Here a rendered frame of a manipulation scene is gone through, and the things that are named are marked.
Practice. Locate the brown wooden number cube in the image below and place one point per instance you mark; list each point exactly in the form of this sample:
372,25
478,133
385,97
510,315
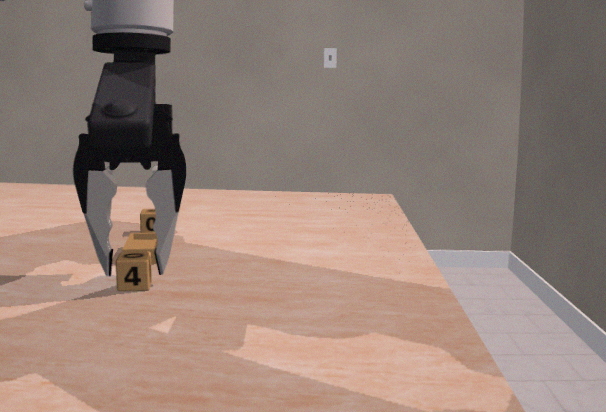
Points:
147,218
133,271

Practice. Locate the brown wooden tray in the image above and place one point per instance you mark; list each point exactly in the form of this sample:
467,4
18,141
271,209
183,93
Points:
141,242

